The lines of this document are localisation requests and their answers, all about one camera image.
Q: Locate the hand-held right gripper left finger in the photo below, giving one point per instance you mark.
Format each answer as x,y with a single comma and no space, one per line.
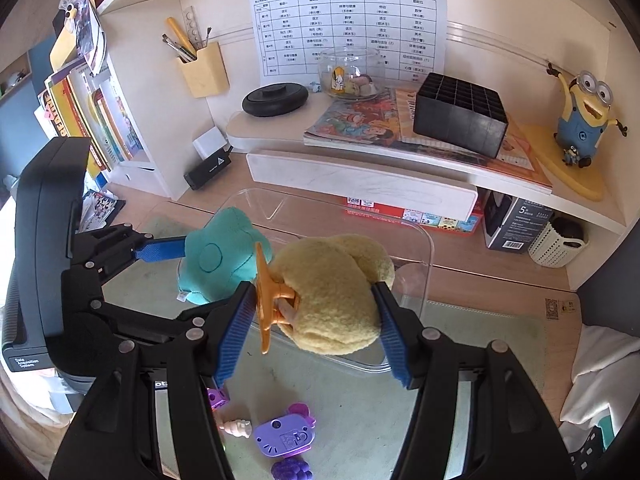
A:
232,342

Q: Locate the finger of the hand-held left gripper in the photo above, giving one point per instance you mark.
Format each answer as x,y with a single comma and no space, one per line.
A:
150,317
162,249

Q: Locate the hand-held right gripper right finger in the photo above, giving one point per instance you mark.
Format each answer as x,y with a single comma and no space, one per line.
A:
396,342

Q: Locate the teal plush toy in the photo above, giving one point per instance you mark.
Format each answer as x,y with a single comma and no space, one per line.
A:
220,255

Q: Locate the multicolour linking cubes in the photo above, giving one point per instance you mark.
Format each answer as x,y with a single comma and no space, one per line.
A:
219,399

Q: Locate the clear plastic container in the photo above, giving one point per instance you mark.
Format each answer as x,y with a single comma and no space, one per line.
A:
410,280

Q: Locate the yellow plush duck toy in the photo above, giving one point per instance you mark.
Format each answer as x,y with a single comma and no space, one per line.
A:
325,300

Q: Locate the cream shell-shaped toy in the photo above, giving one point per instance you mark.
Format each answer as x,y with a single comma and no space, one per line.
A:
237,427

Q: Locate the purple cat-shaped toy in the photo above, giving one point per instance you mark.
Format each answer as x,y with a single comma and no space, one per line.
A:
282,432

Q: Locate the purple grape toy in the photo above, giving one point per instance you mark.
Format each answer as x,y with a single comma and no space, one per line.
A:
290,470

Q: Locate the printed booklet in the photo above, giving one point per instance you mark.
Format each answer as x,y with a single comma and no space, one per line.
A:
102,210

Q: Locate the green desk mat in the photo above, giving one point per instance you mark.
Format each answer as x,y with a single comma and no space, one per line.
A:
475,340

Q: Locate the black power adapter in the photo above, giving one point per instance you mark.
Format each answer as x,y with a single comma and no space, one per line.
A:
207,171

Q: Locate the white power adapter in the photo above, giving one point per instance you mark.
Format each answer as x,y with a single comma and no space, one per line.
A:
207,142

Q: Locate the row of books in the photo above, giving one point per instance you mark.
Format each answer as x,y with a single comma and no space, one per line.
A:
95,125

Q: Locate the red cardboard box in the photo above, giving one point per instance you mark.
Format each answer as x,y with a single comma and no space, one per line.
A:
400,216

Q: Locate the white bookshelf cabinet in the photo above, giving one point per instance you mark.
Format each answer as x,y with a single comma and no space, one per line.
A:
145,85

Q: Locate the black carton box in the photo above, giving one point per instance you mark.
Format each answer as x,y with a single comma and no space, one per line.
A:
515,225

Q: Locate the yellow pen holder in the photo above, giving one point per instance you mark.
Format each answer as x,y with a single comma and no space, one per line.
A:
205,72

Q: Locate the white perforated basket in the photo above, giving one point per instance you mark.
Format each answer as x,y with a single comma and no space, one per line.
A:
555,252

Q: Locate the black round disc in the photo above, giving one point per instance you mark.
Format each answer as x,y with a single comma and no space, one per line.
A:
274,100

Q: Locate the dark thin paintbrush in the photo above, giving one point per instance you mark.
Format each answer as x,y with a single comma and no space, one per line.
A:
175,49

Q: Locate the pile of clothes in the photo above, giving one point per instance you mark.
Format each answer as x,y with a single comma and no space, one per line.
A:
607,360

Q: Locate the clipped stack of papers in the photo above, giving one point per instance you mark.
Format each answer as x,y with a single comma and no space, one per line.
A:
82,30

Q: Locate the colourful comic book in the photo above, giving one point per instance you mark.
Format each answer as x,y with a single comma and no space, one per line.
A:
355,125

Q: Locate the clear ruler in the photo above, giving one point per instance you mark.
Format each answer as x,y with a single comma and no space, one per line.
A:
190,27

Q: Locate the dark patterned cloth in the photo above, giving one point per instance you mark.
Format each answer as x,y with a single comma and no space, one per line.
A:
597,450

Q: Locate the black grid organizer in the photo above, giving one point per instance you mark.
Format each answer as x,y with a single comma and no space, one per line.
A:
460,120

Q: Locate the white desk shelf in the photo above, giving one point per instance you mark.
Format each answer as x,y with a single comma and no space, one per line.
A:
590,205

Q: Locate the yellow base board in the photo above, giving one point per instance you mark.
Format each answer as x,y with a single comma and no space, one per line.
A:
570,175

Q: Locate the glass fish bowl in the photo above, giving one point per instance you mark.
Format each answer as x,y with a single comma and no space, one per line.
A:
350,80

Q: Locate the small cartoon figurine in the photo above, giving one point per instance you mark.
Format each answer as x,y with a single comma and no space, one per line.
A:
572,156

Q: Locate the yellow cartoon figure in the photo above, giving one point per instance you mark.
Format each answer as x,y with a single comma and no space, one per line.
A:
582,115

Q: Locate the white timetable sheet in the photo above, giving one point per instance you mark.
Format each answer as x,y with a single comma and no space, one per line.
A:
350,15

